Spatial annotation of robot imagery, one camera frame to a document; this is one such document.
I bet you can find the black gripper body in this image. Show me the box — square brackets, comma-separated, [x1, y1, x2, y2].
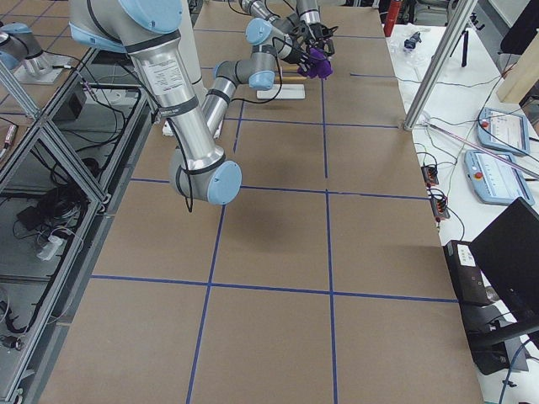
[294, 21, 337, 53]

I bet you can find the purple towel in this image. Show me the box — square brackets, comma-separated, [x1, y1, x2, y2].
[296, 47, 334, 79]

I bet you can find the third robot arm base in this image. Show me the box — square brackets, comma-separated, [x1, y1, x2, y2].
[1, 23, 72, 85]

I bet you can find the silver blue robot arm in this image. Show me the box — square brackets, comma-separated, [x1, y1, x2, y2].
[69, 1, 242, 205]
[202, 1, 337, 138]

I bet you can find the left wooden rack rod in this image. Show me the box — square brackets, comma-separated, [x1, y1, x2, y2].
[275, 76, 307, 84]

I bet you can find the white rack base tray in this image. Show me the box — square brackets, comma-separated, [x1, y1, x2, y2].
[256, 84, 306, 100]

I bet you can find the upper blue teach pendant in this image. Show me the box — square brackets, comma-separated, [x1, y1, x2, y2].
[477, 107, 531, 156]

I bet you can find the blue teach pendant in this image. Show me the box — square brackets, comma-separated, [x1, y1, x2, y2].
[477, 107, 531, 156]
[464, 150, 535, 205]

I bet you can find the wooden block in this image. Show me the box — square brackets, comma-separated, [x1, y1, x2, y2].
[497, 29, 538, 104]

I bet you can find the lower blue teach pendant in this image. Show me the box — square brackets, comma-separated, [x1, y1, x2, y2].
[464, 150, 535, 205]

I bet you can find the black desktop computer box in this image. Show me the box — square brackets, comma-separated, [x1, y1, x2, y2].
[443, 240, 499, 307]

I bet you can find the black power adapter box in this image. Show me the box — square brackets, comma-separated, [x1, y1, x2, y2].
[16, 206, 45, 231]

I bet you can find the black monitor with stand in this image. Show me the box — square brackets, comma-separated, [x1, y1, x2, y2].
[461, 196, 539, 378]

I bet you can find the aluminium frame post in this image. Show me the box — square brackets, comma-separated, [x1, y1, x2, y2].
[403, 0, 478, 131]

